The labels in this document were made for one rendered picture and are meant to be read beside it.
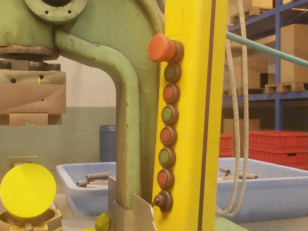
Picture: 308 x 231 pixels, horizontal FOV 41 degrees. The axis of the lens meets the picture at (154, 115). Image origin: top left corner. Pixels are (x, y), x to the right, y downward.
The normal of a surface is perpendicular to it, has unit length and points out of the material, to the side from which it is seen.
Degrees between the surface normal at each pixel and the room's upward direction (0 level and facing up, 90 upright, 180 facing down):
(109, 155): 90
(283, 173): 82
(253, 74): 90
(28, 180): 74
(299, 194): 100
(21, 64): 90
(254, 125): 90
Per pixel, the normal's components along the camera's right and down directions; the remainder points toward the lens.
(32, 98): 0.31, 0.01
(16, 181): 0.30, -0.27
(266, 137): -0.95, 0.00
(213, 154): 0.65, 0.00
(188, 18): -0.75, -0.08
